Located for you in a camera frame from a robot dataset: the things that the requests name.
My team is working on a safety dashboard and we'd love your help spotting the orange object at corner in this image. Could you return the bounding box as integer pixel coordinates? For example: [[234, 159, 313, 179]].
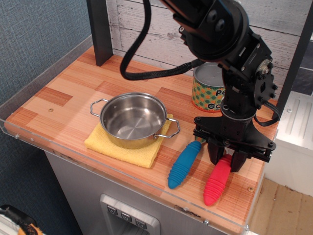
[[17, 222, 44, 235]]

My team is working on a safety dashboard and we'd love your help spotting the peas and carrots can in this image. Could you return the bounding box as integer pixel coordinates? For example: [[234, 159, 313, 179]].
[[191, 62, 225, 113]]

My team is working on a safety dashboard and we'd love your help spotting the stainless steel pot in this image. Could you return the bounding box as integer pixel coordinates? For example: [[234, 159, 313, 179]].
[[90, 92, 180, 149]]

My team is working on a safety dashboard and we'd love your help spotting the red handled metal spoon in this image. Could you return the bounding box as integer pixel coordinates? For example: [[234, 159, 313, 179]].
[[203, 154, 232, 206]]

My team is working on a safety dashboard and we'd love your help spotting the dark left vertical post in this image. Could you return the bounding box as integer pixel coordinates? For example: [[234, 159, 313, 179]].
[[86, 0, 113, 66]]

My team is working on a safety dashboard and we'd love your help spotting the yellow cloth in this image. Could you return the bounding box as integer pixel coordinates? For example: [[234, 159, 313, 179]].
[[84, 124, 164, 168]]

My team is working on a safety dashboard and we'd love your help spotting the blue handled metal fork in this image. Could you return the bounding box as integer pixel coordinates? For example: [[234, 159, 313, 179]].
[[168, 137, 205, 189]]

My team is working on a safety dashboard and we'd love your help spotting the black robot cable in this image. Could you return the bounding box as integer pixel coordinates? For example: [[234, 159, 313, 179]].
[[119, 0, 203, 81]]

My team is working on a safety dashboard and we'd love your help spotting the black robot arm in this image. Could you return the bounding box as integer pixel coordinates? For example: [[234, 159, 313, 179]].
[[164, 0, 277, 172]]

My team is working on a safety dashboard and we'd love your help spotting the grey cabinet with dispenser panel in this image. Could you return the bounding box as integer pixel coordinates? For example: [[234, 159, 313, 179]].
[[45, 150, 235, 235]]

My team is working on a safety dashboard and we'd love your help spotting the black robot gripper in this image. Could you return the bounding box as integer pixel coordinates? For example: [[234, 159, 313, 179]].
[[194, 105, 276, 172]]

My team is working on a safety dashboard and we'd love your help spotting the dark vertical post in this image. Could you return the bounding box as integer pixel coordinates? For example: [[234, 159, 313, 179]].
[[276, 3, 313, 115], [86, 0, 113, 66]]

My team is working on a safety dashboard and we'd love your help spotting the dark right vertical post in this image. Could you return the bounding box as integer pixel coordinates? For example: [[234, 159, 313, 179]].
[[276, 3, 313, 115]]

